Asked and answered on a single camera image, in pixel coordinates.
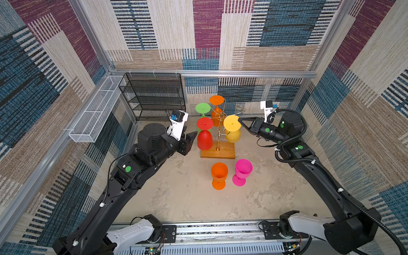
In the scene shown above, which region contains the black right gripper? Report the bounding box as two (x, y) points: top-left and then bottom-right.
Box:
(237, 116), (287, 145)

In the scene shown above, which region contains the yellow wine glass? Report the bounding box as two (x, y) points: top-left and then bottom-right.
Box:
(224, 115), (242, 143)

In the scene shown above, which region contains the orange wine glass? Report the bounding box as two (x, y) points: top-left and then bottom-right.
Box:
(211, 163), (228, 190)
(209, 95), (225, 127)

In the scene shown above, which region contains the magenta wine glass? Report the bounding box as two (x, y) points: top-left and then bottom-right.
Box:
(232, 159), (253, 187)

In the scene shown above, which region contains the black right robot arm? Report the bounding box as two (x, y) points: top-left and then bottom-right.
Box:
(238, 109), (407, 255)

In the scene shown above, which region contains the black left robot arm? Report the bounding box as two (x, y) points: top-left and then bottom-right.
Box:
(53, 123), (198, 255)

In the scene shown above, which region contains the red wine glass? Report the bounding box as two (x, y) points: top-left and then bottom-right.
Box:
(197, 118), (214, 150)

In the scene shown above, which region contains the green wine glass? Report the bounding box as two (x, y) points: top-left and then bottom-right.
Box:
(196, 103), (213, 134)

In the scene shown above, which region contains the orange wine glass back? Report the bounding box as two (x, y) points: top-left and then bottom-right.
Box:
(209, 95), (225, 127)

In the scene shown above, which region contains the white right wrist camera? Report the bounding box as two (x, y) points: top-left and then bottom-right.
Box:
(260, 101), (278, 124)

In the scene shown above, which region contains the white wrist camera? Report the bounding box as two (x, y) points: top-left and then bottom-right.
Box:
(166, 109), (189, 141)
(260, 101), (278, 124)

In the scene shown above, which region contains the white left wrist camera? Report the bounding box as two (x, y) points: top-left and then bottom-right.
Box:
(166, 109), (189, 141)

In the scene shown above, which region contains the gold wire wine glass rack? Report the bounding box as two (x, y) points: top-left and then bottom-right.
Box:
(200, 100), (235, 159)

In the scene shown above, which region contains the black wire shelf rack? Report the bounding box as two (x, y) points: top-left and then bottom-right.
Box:
(119, 73), (186, 121)

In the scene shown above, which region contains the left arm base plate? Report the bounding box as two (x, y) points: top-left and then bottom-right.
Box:
(152, 225), (177, 244)

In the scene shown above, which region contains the aluminium front rail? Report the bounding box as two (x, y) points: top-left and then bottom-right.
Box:
(81, 219), (364, 255)

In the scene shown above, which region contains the white wire mesh basket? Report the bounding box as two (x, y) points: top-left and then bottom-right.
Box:
(69, 75), (124, 143)

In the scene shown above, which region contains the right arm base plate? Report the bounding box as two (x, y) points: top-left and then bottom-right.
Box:
(258, 221), (310, 240)

